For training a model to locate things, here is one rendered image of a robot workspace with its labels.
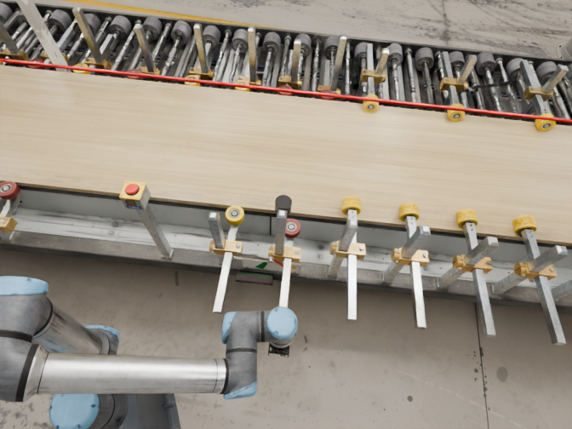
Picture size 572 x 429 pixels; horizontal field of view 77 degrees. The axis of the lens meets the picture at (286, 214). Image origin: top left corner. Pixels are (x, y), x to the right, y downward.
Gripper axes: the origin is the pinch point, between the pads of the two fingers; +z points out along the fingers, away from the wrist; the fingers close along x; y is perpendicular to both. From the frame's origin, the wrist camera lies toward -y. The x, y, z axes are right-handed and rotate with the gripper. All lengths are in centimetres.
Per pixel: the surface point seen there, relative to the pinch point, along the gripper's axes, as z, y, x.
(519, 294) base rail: 13, -35, 107
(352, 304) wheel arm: -13.4, -12.8, 25.2
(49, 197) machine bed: 8, -55, -117
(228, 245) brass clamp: -4.2, -35.1, -25.5
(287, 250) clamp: -4.4, -35.6, -0.7
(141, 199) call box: -38, -33, -52
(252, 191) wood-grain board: -7, -62, -19
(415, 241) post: -29, -33, 45
